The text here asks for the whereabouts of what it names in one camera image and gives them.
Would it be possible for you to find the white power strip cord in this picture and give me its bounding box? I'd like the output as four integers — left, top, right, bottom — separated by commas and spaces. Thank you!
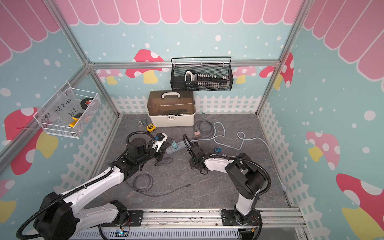
189, 121, 289, 191

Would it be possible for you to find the teal usb charger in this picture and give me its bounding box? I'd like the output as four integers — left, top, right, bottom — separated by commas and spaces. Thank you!
172, 141, 178, 150

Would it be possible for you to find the grey cable by pink charger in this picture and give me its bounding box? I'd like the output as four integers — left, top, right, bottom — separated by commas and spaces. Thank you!
193, 119, 215, 140

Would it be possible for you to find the yellow tool in bin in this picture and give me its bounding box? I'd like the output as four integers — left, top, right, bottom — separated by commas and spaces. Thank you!
69, 113, 83, 128

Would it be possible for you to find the yellow tape measure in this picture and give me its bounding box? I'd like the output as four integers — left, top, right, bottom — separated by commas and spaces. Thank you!
147, 124, 156, 133

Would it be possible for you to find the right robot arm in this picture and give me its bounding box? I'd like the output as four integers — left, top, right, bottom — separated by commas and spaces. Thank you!
183, 134, 272, 225

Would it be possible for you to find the black wire mesh basket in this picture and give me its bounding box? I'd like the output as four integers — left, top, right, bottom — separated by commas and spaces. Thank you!
170, 57, 234, 92

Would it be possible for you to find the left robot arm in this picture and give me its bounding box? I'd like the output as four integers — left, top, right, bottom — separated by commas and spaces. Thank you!
16, 131, 170, 240

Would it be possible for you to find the grey usb cable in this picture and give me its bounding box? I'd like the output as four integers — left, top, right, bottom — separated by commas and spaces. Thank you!
154, 155, 175, 167

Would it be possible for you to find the grey power strip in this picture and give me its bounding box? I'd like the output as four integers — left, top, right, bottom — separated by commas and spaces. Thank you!
166, 141, 186, 155

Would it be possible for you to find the clear wall bin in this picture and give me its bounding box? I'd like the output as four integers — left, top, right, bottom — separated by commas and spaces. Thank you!
34, 83, 102, 139

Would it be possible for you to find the grey coiled cable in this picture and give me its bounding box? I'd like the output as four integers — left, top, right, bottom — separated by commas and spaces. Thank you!
125, 173, 192, 198

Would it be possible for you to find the socket set in basket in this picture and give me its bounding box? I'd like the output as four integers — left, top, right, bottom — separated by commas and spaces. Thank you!
184, 71, 232, 91

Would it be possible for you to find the black tape roll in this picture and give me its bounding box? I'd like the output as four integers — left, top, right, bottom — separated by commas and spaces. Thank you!
81, 98, 94, 110

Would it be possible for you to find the white box brown lid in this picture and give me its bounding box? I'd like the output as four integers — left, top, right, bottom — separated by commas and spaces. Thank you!
147, 91, 196, 127

